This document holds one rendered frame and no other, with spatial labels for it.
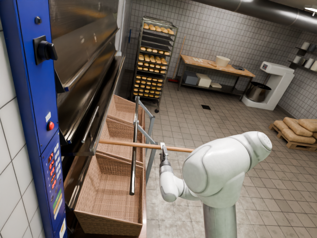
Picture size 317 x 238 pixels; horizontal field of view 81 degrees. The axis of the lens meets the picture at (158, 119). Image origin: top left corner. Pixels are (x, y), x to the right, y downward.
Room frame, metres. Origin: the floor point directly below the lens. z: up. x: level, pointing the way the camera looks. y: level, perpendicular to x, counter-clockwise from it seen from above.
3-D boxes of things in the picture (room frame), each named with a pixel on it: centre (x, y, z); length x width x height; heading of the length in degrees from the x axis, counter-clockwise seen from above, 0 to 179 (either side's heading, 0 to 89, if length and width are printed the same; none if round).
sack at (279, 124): (4.22, -3.15, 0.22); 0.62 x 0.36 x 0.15; 107
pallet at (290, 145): (4.10, -3.48, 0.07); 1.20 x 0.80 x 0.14; 102
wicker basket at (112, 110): (2.15, 0.45, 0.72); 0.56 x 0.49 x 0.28; 11
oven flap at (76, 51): (1.48, 0.58, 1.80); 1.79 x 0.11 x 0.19; 12
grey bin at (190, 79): (5.76, -0.64, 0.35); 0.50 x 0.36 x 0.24; 11
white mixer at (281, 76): (5.83, -2.96, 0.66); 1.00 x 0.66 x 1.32; 102
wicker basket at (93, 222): (0.96, 0.20, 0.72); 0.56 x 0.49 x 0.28; 10
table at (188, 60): (5.90, -1.32, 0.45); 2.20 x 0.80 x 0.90; 102
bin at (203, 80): (5.84, -1.05, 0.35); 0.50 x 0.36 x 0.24; 13
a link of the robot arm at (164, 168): (0.83, -0.13, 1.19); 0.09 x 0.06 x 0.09; 103
